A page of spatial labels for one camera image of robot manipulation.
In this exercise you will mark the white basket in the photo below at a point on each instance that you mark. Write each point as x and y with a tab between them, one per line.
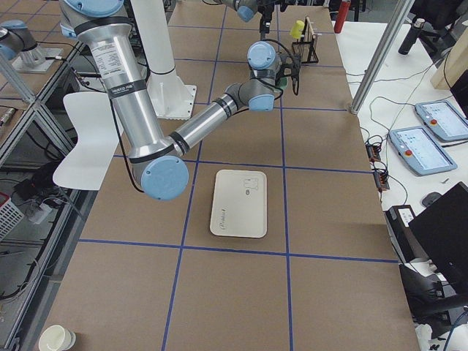
11	215

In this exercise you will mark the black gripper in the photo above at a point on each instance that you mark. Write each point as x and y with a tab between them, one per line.
267	13
283	74

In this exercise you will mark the red cylinder bottle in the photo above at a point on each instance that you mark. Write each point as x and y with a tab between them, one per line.
341	16

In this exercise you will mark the yellow plastic cup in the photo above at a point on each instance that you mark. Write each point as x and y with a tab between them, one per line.
297	29

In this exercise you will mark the black box device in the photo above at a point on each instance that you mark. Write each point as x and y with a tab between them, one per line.
398	218

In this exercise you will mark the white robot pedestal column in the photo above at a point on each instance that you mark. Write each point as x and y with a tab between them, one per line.
171	98

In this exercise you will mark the far blue teach pendant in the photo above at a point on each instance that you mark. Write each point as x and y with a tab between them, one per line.
443	119

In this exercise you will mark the white plastic chair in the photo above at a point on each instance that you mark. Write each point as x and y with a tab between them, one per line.
85	166

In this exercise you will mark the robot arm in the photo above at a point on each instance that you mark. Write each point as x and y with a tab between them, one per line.
130	44
247	9

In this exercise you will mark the black cylinder bottle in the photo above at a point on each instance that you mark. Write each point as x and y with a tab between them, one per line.
411	37

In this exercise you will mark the blue teach pendant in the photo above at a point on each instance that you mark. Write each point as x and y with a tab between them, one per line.
443	119
420	151

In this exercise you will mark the black wire cup rack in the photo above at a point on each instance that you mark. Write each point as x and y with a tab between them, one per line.
305	47

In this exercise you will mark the cream rabbit tray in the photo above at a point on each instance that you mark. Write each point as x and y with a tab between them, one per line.
239	207

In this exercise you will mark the black computer mouse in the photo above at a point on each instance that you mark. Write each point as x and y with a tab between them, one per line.
430	199

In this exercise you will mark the near blue teach pendant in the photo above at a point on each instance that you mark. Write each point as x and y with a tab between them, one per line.
420	151

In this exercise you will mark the aluminium frame post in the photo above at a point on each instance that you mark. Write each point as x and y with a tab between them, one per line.
387	39

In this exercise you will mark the paper cup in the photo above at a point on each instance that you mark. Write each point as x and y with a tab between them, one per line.
56	338

